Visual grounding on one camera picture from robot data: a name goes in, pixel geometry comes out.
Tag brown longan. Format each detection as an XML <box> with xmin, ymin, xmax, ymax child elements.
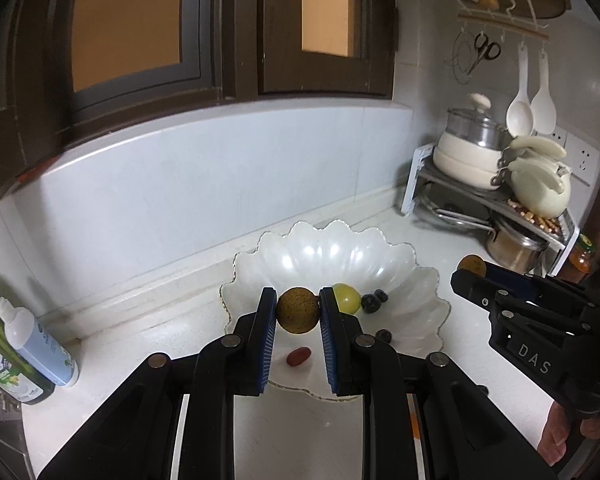
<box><xmin>457</xmin><ymin>255</ymin><xmax>486</xmax><ymax>277</ymax></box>
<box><xmin>276</xmin><ymin>287</ymin><xmax>322</xmax><ymax>335</ymax></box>

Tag glass jar of red sauce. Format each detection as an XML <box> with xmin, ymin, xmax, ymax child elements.
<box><xmin>562</xmin><ymin>233</ymin><xmax>596</xmax><ymax>284</ymax></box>

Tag white pump bottle blue label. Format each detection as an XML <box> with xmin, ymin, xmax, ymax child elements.
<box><xmin>0</xmin><ymin>272</ymin><xmax>80</xmax><ymax>388</ymax></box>

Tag yellow-green grape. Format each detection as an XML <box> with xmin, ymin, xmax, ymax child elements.
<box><xmin>332</xmin><ymin>283</ymin><xmax>362</xmax><ymax>316</ymax></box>

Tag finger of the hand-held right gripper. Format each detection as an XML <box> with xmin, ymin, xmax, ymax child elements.
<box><xmin>484</xmin><ymin>261</ymin><xmax>600</xmax><ymax>312</ymax></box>
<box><xmin>450</xmin><ymin>269</ymin><xmax>592</xmax><ymax>337</ymax></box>

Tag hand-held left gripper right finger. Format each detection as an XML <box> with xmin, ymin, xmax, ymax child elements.
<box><xmin>320</xmin><ymin>287</ymin><xmax>556</xmax><ymax>480</ymax></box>

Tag white ceramic kettle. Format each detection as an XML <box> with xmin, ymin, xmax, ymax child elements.
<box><xmin>509</xmin><ymin>160</ymin><xmax>573</xmax><ymax>220</ymax></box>

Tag white wall socket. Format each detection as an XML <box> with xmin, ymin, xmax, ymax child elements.
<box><xmin>532</xmin><ymin>127</ymin><xmax>600</xmax><ymax>177</ymax></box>

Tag wooden hook rail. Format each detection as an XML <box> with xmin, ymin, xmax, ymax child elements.
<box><xmin>457</xmin><ymin>10</ymin><xmax>551</xmax><ymax>41</ymax></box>

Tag white metal kitchen rack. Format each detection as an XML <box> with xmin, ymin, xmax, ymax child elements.
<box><xmin>401</xmin><ymin>143</ymin><xmax>581</xmax><ymax>277</ymax></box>

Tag white scalloped ceramic bowl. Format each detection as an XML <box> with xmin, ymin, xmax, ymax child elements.
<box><xmin>220</xmin><ymin>219</ymin><xmax>451</xmax><ymax>402</ymax></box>

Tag person's right hand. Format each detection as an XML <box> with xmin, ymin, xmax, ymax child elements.
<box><xmin>536</xmin><ymin>402</ymin><xmax>600</xmax><ymax>464</ymax></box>

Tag white plastic spoon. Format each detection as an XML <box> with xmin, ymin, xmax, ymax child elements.
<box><xmin>505</xmin><ymin>42</ymin><xmax>536</xmax><ymax>137</ymax></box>

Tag steel pot with glass lid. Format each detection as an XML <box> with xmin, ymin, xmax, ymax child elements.
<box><xmin>446</xmin><ymin>92</ymin><xmax>568</xmax><ymax>159</ymax></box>

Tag steel stockpot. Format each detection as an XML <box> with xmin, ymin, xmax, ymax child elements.
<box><xmin>486</xmin><ymin>217</ymin><xmax>551</xmax><ymax>272</ymax></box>

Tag white saucepan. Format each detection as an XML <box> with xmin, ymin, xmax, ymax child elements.
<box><xmin>432</xmin><ymin>130</ymin><xmax>567</xmax><ymax>194</ymax></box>

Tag green dish soap bottle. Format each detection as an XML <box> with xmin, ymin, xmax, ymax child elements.
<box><xmin>0</xmin><ymin>269</ymin><xmax>57</xmax><ymax>407</ymax></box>

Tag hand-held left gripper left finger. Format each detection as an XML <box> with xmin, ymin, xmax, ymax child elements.
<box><xmin>37</xmin><ymin>287</ymin><xmax>279</xmax><ymax>480</ymax></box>

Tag wooden bead trivet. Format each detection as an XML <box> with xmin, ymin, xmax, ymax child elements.
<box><xmin>505</xmin><ymin>198</ymin><xmax>564</xmax><ymax>232</ymax></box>

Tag brown wooden window frame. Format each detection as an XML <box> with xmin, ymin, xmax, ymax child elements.
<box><xmin>0</xmin><ymin>0</ymin><xmax>399</xmax><ymax>173</ymax></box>

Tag white plastic rice paddle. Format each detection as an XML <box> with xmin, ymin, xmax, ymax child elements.
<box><xmin>530</xmin><ymin>50</ymin><xmax>558</xmax><ymax>135</ymax></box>

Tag black scissors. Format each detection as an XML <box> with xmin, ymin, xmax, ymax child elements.
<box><xmin>467</xmin><ymin>32</ymin><xmax>502</xmax><ymax>75</ymax></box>

